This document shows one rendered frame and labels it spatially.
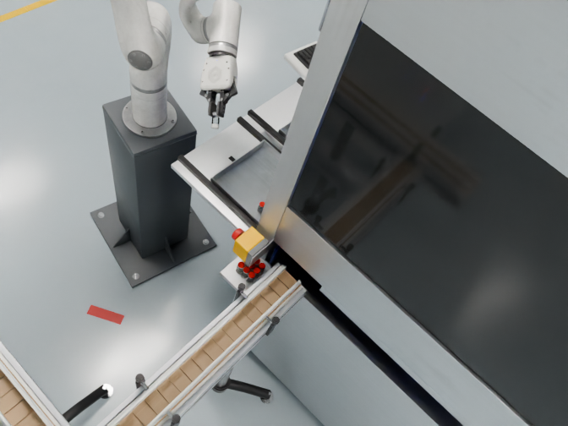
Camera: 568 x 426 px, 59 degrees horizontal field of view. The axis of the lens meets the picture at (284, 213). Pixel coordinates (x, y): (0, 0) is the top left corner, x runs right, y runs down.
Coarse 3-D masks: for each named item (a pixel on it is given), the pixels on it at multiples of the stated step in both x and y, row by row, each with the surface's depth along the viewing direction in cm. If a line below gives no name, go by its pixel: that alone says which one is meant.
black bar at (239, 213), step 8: (184, 160) 170; (192, 168) 169; (200, 176) 168; (208, 184) 167; (216, 192) 166; (224, 200) 166; (232, 208) 165; (240, 216) 164; (248, 224) 163; (256, 224) 163
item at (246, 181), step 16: (240, 160) 175; (256, 160) 179; (272, 160) 180; (224, 176) 173; (240, 176) 174; (256, 176) 175; (272, 176) 177; (224, 192) 167; (240, 192) 171; (256, 192) 172; (240, 208) 165; (256, 208) 169
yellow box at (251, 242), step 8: (248, 232) 146; (256, 232) 147; (240, 240) 144; (248, 240) 145; (256, 240) 145; (264, 240) 146; (240, 248) 145; (248, 248) 144; (256, 248) 144; (240, 256) 148; (248, 256) 144; (248, 264) 147
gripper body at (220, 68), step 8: (216, 56) 144; (224, 56) 143; (208, 64) 145; (216, 64) 143; (224, 64) 142; (232, 64) 143; (208, 72) 144; (216, 72) 143; (224, 72) 142; (232, 72) 143; (208, 80) 144; (216, 80) 143; (224, 80) 142; (232, 80) 143; (200, 88) 145; (208, 88) 144; (216, 88) 143; (224, 88) 142
